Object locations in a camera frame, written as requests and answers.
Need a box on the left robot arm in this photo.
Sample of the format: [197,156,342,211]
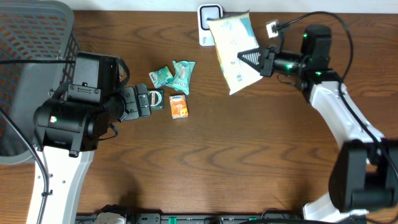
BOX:
[27,52,151,223]

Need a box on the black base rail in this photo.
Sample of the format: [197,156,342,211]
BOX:
[72,205,309,224]

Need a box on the white barcode scanner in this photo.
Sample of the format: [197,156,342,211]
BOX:
[197,4,223,47]

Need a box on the blue Kleenex tissue pack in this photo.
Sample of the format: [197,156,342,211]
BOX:
[149,66,174,88]

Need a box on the orange Kleenex tissue pack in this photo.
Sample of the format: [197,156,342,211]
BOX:
[169,95,189,119]

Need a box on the grey plastic basket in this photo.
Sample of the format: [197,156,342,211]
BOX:
[0,0,81,165]

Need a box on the large yellow wipes pack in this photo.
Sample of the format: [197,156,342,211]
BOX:
[207,12,262,95]

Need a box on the teal wet wipes pack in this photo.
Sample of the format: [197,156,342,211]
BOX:
[166,61,195,95]

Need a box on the dark green round-label pack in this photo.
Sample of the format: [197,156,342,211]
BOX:
[149,89,164,110]

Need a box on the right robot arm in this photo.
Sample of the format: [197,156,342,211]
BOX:
[237,25,397,223]

